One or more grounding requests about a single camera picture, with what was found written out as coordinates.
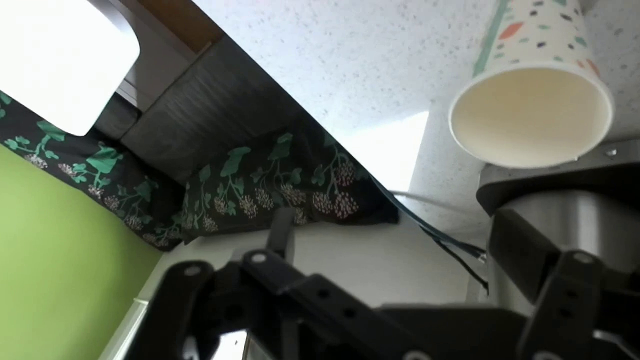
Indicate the bright window with frame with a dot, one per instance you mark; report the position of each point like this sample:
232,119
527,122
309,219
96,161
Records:
64,59

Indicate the dark lower kitchen cabinet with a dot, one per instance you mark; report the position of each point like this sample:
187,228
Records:
193,90

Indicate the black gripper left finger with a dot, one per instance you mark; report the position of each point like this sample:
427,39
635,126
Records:
290,315

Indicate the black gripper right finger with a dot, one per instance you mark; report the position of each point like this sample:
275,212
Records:
583,315

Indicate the black steel coffee maker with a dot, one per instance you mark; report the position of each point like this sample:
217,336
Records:
587,205

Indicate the dark floral sofa cushion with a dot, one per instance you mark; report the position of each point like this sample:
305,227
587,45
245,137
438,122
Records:
298,167

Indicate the patterned paper cup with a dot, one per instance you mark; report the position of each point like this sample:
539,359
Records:
537,96

